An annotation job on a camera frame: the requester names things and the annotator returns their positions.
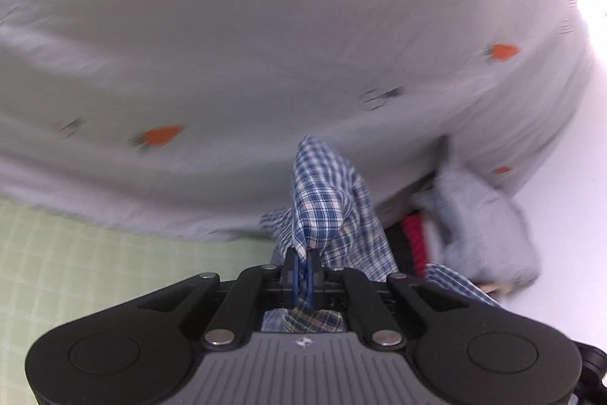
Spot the blue plaid shirt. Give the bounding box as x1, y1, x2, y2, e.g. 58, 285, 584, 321
258, 134, 504, 334

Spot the red black knit garment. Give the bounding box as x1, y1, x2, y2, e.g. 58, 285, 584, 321
384, 211, 431, 280

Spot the light grey folded garment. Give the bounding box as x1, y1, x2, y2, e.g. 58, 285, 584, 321
412, 158, 540, 289

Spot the grey carrot print storage bag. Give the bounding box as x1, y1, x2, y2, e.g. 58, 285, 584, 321
1, 0, 591, 238

